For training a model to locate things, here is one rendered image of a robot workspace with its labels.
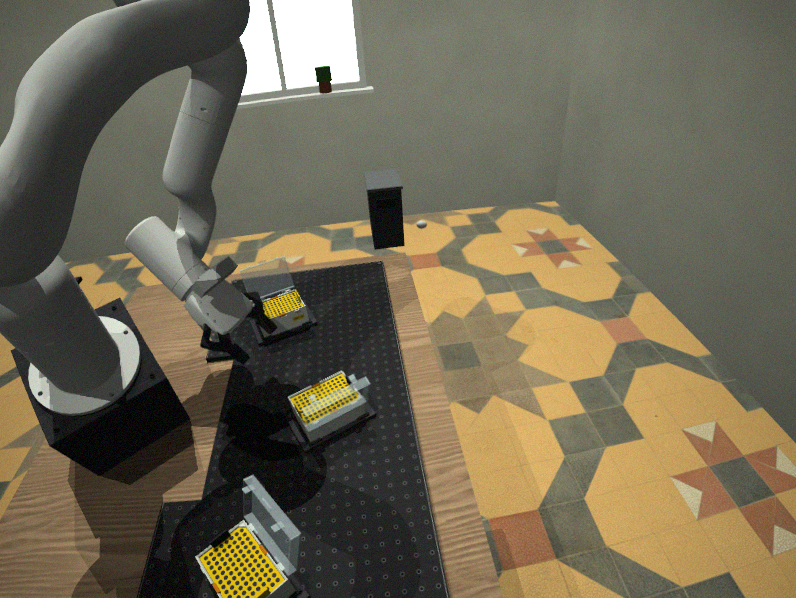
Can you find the yellow tip rack plate with holes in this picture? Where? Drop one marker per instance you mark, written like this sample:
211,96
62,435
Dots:
282,304
320,391

